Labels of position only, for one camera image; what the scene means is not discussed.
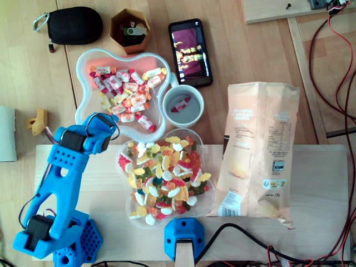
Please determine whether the red white candy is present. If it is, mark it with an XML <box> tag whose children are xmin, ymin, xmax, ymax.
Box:
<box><xmin>171</xmin><ymin>96</ymin><xmax>192</xmax><ymax>113</ymax></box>
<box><xmin>136</xmin><ymin>115</ymin><xmax>157</xmax><ymax>133</ymax></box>

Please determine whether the white Haribo candy tub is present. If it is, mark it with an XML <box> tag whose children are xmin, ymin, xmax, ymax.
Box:
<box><xmin>75</xmin><ymin>48</ymin><xmax>171</xmax><ymax>144</ymax></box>

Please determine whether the white strawberry wrapped candy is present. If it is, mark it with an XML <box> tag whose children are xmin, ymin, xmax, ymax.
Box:
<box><xmin>107</xmin><ymin>76</ymin><xmax>123</xmax><ymax>91</ymax></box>

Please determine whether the yellow printed part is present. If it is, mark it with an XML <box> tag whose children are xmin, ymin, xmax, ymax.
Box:
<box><xmin>26</xmin><ymin>107</ymin><xmax>48</xmax><ymax>136</ymax></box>

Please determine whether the white mug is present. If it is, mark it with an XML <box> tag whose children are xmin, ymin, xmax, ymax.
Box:
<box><xmin>162</xmin><ymin>72</ymin><xmax>205</xmax><ymax>128</ymax></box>

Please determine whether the white orange wrapped candy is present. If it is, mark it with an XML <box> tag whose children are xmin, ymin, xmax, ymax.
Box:
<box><xmin>146</xmin><ymin>74</ymin><xmax>167</xmax><ymax>89</ymax></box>

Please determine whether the white yellow wrapped candy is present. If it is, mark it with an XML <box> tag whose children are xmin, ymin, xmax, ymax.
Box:
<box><xmin>142</xmin><ymin>67</ymin><xmax>164</xmax><ymax>81</ymax></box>

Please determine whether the orange hexagonal box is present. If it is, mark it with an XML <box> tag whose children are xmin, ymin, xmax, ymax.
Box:
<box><xmin>110</xmin><ymin>8</ymin><xmax>152</xmax><ymax>55</ymax></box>

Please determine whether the grey box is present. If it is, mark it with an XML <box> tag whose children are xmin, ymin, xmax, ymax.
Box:
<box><xmin>0</xmin><ymin>105</ymin><xmax>17</xmax><ymax>162</ymax></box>

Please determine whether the green silver USB stick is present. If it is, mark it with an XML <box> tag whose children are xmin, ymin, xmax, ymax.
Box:
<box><xmin>122</xmin><ymin>26</ymin><xmax>148</xmax><ymax>37</ymax></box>

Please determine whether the black zip pouch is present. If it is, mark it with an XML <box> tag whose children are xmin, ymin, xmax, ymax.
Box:
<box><xmin>47</xmin><ymin>6</ymin><xmax>104</xmax><ymax>46</ymax></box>

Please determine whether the black smartphone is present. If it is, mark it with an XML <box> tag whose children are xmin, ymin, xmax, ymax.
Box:
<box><xmin>168</xmin><ymin>18</ymin><xmax>214</xmax><ymax>88</ymax></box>

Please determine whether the clear plastic gummy tray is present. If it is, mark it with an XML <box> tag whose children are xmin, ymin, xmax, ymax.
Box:
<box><xmin>116</xmin><ymin>127</ymin><xmax>217</xmax><ymax>229</ymax></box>

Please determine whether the silver carabiner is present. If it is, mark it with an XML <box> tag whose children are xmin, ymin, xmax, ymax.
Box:
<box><xmin>32</xmin><ymin>12</ymin><xmax>50</xmax><ymax>32</ymax></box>

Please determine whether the orange chips bag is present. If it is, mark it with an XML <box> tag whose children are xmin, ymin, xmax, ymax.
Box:
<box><xmin>205</xmin><ymin>81</ymin><xmax>301</xmax><ymax>230</ymax></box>

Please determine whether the small wooden board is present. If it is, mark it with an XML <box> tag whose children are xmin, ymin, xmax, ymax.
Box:
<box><xmin>240</xmin><ymin>0</ymin><xmax>356</xmax><ymax>24</ymax></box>

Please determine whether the wooden slat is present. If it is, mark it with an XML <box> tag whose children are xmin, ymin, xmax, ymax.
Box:
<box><xmin>287</xmin><ymin>16</ymin><xmax>329</xmax><ymax>145</ymax></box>

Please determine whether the large wooden base board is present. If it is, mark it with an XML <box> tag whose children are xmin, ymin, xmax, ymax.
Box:
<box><xmin>32</xmin><ymin>144</ymin><xmax>352</xmax><ymax>262</ymax></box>

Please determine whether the blue post mount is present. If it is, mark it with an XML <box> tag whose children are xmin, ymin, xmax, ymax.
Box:
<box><xmin>163</xmin><ymin>217</ymin><xmax>206</xmax><ymax>262</ymax></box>

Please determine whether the thin black cable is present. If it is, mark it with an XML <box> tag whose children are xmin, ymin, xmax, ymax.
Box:
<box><xmin>90</xmin><ymin>260</ymin><xmax>152</xmax><ymax>267</ymax></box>

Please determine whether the wooden post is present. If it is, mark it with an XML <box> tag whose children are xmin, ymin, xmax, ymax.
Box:
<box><xmin>174</xmin><ymin>239</ymin><xmax>195</xmax><ymax>267</ymax></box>

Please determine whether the thick black cable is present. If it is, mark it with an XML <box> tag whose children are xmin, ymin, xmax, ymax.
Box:
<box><xmin>194</xmin><ymin>223</ymin><xmax>352</xmax><ymax>266</ymax></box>

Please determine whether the red black twisted cable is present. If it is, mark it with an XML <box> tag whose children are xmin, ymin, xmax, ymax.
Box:
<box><xmin>266</xmin><ymin>11</ymin><xmax>356</xmax><ymax>267</ymax></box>
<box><xmin>307</xmin><ymin>13</ymin><xmax>356</xmax><ymax>125</ymax></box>

